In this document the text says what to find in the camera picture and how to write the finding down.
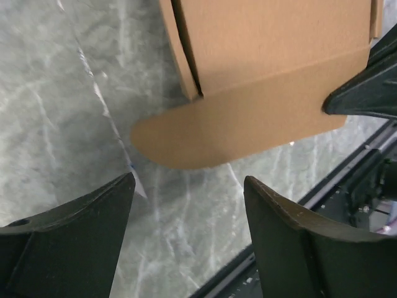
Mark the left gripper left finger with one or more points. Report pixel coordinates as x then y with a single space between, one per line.
71 250

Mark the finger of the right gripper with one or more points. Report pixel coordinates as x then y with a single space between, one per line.
373 91

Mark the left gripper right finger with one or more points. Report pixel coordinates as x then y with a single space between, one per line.
300 253

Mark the brown cardboard box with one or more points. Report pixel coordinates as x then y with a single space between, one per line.
256 74

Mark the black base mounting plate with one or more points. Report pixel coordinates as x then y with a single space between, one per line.
360 192

